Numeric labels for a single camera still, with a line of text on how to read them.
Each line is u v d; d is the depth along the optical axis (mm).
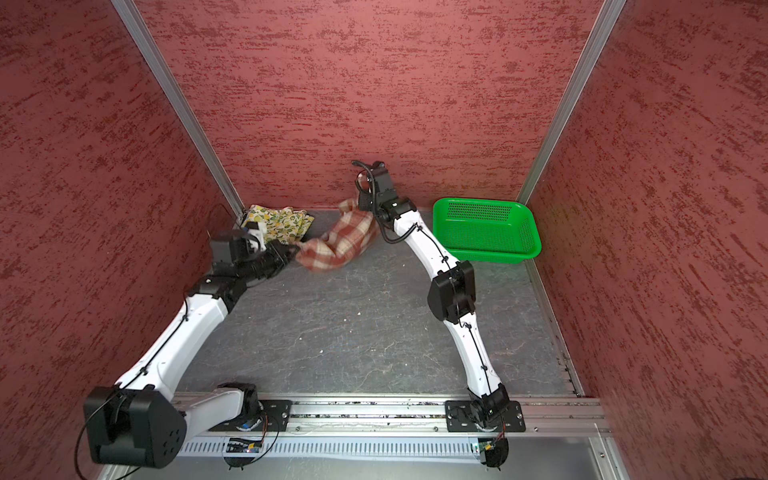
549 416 761
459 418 740
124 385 397
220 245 592
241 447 721
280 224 1097
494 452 701
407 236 618
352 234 873
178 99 873
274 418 704
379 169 763
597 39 754
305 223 1127
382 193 725
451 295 597
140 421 387
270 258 696
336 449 775
